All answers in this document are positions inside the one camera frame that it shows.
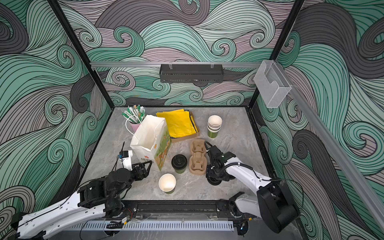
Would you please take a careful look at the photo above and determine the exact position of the brown cardboard napkin tray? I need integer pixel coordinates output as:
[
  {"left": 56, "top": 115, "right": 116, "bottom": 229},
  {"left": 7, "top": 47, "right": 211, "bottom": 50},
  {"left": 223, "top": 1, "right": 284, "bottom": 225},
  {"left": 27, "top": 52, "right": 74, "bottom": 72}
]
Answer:
[{"left": 171, "top": 112, "right": 201, "bottom": 143}]

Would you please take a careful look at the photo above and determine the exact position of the white paper takeout bag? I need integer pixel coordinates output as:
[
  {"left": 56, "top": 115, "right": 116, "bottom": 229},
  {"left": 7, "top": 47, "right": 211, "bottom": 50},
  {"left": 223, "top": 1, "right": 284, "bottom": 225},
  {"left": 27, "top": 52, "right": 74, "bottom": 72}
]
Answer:
[{"left": 130, "top": 115, "right": 172, "bottom": 171}]

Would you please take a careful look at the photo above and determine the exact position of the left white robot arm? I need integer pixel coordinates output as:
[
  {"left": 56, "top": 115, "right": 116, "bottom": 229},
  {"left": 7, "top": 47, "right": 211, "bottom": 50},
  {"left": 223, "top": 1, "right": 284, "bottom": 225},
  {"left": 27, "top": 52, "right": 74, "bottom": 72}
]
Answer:
[{"left": 10, "top": 161, "right": 153, "bottom": 240}]

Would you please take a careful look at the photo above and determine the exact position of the pink cup of stirrers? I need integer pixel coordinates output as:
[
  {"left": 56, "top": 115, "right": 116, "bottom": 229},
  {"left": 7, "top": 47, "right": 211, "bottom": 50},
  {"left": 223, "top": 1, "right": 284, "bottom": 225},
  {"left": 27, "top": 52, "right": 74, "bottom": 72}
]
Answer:
[{"left": 122, "top": 105, "right": 147, "bottom": 133}]

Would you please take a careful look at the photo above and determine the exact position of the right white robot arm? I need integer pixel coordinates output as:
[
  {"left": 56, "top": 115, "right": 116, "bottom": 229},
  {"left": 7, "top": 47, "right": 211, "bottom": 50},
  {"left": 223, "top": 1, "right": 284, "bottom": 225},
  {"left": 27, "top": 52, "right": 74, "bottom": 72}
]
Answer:
[{"left": 204, "top": 141, "right": 301, "bottom": 233}]

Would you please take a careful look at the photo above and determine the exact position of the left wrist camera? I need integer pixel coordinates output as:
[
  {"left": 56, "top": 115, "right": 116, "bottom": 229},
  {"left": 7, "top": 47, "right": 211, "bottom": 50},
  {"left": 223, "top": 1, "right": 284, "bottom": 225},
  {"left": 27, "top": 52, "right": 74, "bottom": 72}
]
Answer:
[{"left": 120, "top": 150, "right": 133, "bottom": 171}]

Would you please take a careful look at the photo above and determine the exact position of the stack of green paper cups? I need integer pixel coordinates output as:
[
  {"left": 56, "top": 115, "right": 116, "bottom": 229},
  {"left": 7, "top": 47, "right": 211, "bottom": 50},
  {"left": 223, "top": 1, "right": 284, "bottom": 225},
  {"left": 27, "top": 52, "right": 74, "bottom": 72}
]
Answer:
[{"left": 207, "top": 115, "right": 223, "bottom": 139}]

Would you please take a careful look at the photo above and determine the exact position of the clear acrylic wall holder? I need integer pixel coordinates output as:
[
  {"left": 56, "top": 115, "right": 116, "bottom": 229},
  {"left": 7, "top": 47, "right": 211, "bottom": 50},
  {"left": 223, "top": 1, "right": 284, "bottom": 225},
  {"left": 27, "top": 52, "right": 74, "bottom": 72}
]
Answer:
[{"left": 254, "top": 60, "right": 292, "bottom": 109}]

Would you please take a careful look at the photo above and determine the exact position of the green paper coffee cup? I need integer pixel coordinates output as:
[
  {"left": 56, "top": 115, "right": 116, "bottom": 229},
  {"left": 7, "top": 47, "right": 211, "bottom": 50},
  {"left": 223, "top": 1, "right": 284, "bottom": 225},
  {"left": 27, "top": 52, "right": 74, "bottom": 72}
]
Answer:
[{"left": 174, "top": 167, "right": 186, "bottom": 174}]

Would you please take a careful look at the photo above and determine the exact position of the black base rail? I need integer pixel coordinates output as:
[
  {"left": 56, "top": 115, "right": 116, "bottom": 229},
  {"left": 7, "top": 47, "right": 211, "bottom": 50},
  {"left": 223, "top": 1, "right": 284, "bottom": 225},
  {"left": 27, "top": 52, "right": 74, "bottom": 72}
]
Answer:
[{"left": 56, "top": 199, "right": 298, "bottom": 219}]

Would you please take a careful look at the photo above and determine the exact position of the black coffee lid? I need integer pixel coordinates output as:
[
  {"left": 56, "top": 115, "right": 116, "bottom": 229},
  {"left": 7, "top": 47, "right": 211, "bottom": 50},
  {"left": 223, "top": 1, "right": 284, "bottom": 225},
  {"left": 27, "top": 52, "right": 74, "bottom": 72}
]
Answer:
[
  {"left": 171, "top": 154, "right": 188, "bottom": 171},
  {"left": 207, "top": 177, "right": 222, "bottom": 186}
]

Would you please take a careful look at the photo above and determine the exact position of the yellow napkin stack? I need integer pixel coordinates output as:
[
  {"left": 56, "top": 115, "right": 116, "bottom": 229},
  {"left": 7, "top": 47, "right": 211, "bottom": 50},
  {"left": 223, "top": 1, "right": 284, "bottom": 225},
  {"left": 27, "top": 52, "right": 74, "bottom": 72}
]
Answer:
[{"left": 156, "top": 109, "right": 197, "bottom": 138}]

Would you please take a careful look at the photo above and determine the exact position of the white slotted cable duct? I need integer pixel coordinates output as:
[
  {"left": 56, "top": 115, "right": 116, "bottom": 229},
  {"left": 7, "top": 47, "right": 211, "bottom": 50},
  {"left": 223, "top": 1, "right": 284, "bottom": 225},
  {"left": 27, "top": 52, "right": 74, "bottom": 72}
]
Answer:
[{"left": 67, "top": 220, "right": 235, "bottom": 232}]

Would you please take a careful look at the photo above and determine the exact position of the brown pulp cup carrier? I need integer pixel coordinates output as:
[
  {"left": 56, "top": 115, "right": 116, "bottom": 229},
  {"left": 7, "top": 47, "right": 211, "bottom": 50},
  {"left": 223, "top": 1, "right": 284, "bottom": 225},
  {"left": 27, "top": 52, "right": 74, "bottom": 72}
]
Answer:
[{"left": 189, "top": 139, "right": 208, "bottom": 176}]

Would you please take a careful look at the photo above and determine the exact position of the black wall-mounted tray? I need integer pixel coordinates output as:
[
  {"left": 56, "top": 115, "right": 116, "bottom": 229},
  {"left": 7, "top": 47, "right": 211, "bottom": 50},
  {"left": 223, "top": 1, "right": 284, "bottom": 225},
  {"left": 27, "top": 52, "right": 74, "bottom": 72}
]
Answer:
[{"left": 159, "top": 64, "right": 224, "bottom": 83}]

